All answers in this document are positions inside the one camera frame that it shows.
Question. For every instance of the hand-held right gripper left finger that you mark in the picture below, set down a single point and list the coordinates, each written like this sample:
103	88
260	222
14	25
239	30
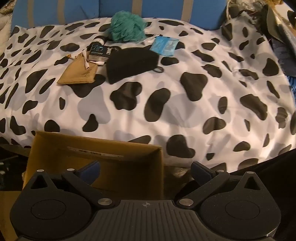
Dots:
91	172

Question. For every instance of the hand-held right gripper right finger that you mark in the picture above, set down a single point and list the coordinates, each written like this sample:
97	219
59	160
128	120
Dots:
201	172

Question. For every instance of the cardboard box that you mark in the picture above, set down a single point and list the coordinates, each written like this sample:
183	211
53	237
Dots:
57	148

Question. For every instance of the black knit cloth with loop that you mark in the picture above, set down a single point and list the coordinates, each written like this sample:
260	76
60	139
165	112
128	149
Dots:
129	64

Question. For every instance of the small black box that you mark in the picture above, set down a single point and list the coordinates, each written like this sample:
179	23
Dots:
99	52

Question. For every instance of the blue foil packet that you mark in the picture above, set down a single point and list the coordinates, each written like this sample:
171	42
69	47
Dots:
164	46

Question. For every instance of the teal mesh bath loofah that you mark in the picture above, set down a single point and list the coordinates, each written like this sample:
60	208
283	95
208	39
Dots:
126	25

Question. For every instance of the cow print blanket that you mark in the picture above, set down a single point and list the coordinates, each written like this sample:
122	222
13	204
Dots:
129	115

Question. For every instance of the small black white bottle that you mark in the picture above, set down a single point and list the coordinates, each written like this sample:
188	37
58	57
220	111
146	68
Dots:
100	40

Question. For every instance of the blue grey-striped pillow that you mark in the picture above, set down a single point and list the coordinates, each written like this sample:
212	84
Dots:
161	9
46	11

